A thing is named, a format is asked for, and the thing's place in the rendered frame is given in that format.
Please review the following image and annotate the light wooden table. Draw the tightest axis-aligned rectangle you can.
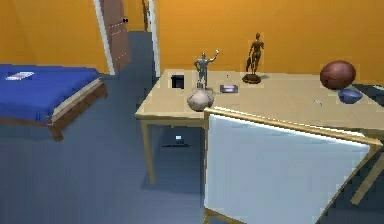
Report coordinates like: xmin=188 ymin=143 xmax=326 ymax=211
xmin=134 ymin=68 xmax=384 ymax=206

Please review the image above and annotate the white chair with wooden frame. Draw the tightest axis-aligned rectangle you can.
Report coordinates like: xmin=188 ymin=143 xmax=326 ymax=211
xmin=202 ymin=106 xmax=384 ymax=224

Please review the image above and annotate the bronze figure statue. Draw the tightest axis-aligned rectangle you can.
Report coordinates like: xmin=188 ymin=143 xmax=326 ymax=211
xmin=241 ymin=32 xmax=265 ymax=85

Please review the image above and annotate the small black box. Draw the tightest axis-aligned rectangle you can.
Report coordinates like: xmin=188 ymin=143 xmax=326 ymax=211
xmin=170 ymin=74 xmax=185 ymax=90

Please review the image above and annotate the grey round ball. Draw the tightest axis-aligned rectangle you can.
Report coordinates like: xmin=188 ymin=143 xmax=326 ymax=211
xmin=186 ymin=88 xmax=215 ymax=112

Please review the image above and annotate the blue bowl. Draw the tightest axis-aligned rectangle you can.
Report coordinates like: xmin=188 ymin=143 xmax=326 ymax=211
xmin=337 ymin=87 xmax=364 ymax=105

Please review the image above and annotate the blue bed with wooden frame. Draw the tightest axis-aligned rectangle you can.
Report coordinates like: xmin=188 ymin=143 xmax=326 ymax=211
xmin=0 ymin=63 xmax=109 ymax=143

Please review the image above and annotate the small purple flat device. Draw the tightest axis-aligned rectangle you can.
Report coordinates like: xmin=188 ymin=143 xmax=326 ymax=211
xmin=219 ymin=84 xmax=239 ymax=94

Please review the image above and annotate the white book with pattern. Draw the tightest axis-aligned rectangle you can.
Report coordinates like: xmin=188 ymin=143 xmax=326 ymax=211
xmin=5 ymin=71 xmax=35 ymax=82

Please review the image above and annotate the silver figure statue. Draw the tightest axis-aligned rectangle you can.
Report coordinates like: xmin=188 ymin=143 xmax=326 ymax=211
xmin=194 ymin=49 xmax=221 ymax=90

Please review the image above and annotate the brown basketball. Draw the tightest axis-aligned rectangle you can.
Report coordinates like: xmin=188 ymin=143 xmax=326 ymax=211
xmin=319 ymin=59 xmax=357 ymax=91

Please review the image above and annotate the brown wooden room door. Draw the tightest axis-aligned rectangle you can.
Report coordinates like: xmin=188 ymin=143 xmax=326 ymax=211
xmin=99 ymin=0 xmax=132 ymax=73

